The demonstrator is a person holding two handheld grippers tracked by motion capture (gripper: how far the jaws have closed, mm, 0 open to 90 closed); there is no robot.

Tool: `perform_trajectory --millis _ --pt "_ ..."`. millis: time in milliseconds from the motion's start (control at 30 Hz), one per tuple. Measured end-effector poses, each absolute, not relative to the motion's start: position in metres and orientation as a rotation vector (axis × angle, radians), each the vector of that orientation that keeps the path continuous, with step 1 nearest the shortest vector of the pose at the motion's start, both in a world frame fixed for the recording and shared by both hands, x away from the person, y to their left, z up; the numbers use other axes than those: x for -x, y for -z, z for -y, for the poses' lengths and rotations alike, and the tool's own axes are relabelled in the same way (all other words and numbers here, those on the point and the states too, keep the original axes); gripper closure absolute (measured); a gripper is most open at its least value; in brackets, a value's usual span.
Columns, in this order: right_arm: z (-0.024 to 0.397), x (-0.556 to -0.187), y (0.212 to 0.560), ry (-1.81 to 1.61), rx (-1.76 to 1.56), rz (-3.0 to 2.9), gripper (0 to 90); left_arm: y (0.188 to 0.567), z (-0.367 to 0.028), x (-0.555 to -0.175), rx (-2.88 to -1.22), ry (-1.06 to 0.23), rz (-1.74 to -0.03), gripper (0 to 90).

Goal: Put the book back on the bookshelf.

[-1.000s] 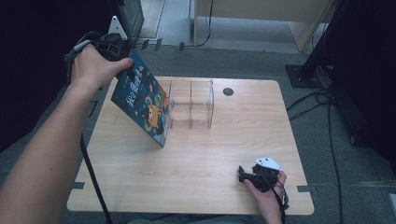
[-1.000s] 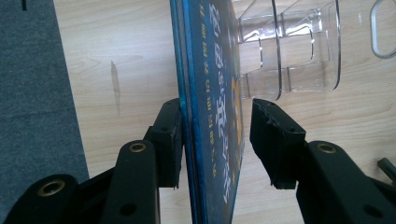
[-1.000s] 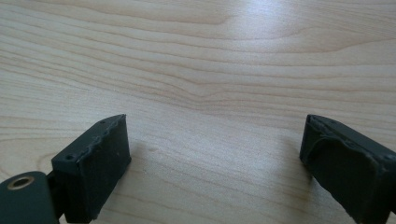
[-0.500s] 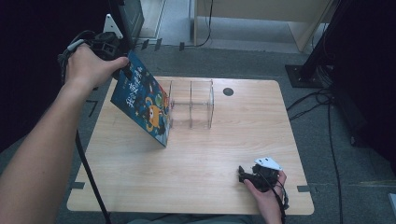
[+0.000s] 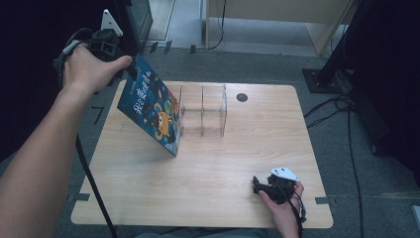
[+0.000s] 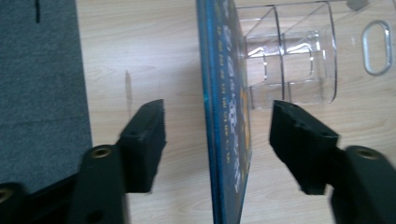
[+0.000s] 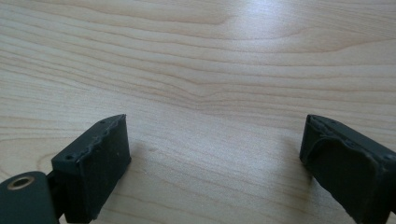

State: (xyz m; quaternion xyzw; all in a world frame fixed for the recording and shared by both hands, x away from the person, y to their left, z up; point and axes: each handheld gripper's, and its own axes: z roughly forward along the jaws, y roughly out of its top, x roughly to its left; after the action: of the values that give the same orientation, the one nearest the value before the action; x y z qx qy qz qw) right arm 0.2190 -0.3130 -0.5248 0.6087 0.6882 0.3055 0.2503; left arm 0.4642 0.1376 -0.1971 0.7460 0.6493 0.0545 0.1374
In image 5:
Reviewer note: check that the clear acrylic book rack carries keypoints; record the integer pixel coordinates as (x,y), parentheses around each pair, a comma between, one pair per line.
(204,110)

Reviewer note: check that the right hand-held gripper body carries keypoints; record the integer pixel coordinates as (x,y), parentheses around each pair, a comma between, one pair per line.
(280,188)

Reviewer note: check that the light wooden cabinet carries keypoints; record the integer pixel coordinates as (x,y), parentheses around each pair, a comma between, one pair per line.
(280,10)

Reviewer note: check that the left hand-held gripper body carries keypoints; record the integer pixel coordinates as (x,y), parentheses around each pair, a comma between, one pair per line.
(107,44)

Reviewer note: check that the white object at floor edge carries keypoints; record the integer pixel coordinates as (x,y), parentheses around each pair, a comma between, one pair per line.
(416,216)

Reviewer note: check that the person's left hand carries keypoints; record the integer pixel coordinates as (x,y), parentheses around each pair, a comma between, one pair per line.
(85,71)

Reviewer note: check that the blue children's picture book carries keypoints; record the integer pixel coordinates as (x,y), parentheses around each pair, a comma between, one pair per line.
(148,105)

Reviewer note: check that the short black floor tape strip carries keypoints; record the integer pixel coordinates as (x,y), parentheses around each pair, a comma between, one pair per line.
(154,47)
(167,47)
(192,49)

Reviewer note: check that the person's right hand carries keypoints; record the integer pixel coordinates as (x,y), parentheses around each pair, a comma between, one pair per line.
(285,216)

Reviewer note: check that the black round table grommet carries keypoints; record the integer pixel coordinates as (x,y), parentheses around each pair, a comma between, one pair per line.
(242,97)

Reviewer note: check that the person's grey clothing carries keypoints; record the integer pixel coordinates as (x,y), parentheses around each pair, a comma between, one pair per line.
(198,234)

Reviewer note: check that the black monitor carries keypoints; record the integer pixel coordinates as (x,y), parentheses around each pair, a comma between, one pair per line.
(138,20)

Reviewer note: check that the black stand with base plate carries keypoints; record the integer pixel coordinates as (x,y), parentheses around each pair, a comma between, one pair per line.
(322,81)

